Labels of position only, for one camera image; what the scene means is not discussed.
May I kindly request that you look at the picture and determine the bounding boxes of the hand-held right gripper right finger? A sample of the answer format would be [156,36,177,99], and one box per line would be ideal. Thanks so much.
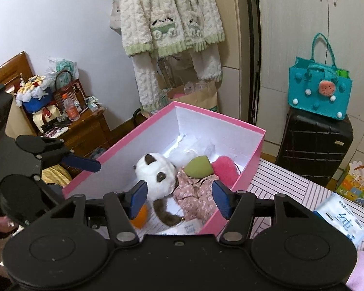
[212,179,314,246]

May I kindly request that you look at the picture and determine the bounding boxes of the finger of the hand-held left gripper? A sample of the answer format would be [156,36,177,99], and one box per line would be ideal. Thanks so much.
[15,135,102,173]

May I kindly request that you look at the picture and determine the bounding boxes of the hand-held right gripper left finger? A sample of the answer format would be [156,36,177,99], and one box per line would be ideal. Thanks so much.
[50,180,149,247]

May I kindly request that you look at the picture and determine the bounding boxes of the orange fruit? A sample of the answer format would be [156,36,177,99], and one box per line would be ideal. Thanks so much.
[130,204,149,229]

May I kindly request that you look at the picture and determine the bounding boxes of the small white tissue pack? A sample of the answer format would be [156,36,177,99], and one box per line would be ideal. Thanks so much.
[167,220,204,235]

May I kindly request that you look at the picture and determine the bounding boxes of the pink cardboard box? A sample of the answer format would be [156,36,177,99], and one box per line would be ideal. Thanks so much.
[62,101,267,235]

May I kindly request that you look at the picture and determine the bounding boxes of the pink floral cloth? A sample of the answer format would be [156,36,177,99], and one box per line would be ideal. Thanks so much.
[173,170,228,223]

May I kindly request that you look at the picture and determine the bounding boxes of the yellow cloth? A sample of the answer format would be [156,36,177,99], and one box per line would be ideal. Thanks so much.
[41,164,73,188]

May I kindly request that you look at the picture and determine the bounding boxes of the panda plush toy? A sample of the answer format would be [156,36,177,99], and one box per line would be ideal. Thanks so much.
[133,153,185,226]

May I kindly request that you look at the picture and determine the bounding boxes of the wooden nightstand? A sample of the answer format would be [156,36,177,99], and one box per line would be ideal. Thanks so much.
[33,109,113,158]

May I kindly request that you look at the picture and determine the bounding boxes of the pink fluffy puff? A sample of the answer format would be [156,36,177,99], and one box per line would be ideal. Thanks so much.
[211,155,241,178]

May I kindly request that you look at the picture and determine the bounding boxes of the green makeup sponge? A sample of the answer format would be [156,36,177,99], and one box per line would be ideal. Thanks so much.
[183,155,215,179]

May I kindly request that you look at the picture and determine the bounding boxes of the blue wrapped flower bouquet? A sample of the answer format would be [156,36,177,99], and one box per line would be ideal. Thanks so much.
[16,74,53,113]

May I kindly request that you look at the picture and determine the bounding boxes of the small beige bag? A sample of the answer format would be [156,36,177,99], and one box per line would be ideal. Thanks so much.
[33,105,61,125]

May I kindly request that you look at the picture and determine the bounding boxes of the orange drink bottle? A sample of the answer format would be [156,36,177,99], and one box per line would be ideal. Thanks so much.
[62,94,81,122]

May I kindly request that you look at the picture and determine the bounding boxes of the white plastic wrap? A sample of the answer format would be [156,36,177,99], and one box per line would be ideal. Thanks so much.
[167,135,219,164]

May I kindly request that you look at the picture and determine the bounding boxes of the wooden headboard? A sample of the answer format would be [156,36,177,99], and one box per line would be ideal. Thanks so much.
[0,51,34,97]

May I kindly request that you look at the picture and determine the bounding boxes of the striped table cloth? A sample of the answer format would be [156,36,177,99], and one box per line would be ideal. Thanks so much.
[217,158,337,240]

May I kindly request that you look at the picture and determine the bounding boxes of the brown woven basket bag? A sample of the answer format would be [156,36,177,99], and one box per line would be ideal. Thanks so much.
[53,70,87,110]

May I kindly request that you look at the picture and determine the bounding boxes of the plastic bag of tissues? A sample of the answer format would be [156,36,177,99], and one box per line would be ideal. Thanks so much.
[45,57,79,81]

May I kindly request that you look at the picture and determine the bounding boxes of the cream knit pants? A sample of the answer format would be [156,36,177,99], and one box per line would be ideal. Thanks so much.
[132,48,223,117]

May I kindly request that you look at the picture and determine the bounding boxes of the brown paper bag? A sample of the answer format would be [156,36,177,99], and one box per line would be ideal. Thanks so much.
[167,80,220,113]

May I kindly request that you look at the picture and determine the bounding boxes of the black suitcase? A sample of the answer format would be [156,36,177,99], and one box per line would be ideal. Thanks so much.
[275,107,354,188]

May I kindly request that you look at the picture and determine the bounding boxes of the blue white wet wipes pack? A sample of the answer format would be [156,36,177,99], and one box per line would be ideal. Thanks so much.
[313,192,364,249]

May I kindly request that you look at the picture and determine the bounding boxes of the colourful cartoon gift bag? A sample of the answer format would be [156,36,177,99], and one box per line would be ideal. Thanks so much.
[335,161,364,208]

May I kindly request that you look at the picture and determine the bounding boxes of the teal felt handbag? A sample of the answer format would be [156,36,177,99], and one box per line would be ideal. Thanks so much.
[288,33,352,120]

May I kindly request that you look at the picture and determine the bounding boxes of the white hanging tote bag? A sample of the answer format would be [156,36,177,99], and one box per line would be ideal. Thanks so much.
[109,0,123,31]

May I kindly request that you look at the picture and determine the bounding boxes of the cream knit cardigan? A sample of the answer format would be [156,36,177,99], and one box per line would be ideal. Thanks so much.
[118,0,225,57]

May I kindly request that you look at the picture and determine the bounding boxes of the cream wardrobe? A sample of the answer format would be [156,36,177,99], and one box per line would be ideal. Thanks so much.
[221,0,364,188]

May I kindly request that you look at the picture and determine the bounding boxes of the black metal frame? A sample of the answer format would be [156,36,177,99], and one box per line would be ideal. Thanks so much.
[132,107,144,128]

